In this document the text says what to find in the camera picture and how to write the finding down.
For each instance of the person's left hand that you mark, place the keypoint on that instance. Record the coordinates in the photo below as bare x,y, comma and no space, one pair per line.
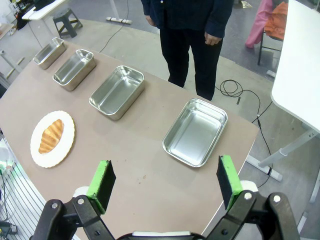
213,40

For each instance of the white scalloped plate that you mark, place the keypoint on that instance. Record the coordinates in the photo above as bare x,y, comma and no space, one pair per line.
62,150

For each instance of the orange cloth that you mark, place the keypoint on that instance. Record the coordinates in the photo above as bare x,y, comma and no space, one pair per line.
276,22

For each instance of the white-legged workbench table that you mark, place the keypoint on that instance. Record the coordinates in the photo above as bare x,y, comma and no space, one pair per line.
118,20

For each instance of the person's right hand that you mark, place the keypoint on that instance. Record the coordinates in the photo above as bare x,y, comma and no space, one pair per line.
151,21

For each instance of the person's left forearm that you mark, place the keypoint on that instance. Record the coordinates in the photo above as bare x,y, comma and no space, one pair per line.
220,22

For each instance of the black chair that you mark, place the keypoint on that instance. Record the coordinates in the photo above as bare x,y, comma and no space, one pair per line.
260,50

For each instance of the rectangular steel container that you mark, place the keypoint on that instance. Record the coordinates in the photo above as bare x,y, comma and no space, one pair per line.
75,82
195,135
50,60
125,110

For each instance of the person in dark shirt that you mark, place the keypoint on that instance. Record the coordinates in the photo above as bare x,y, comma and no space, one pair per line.
190,15

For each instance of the golden brown croissant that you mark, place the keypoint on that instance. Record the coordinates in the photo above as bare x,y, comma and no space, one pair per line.
51,136

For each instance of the pink cloth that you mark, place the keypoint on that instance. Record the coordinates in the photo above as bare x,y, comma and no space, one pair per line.
257,27

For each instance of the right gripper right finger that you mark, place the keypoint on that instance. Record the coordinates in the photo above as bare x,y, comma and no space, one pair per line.
230,185

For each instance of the small white table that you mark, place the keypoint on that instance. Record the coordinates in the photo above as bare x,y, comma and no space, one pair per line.
42,11

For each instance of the grey step stool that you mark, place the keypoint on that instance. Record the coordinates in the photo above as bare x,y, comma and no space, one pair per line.
66,13

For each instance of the large white table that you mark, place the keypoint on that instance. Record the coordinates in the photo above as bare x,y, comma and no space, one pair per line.
300,62

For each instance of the person's right forearm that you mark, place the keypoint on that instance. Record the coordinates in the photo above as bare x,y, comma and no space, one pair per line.
146,7

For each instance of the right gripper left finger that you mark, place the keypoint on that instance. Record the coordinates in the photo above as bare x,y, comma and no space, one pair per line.
100,190

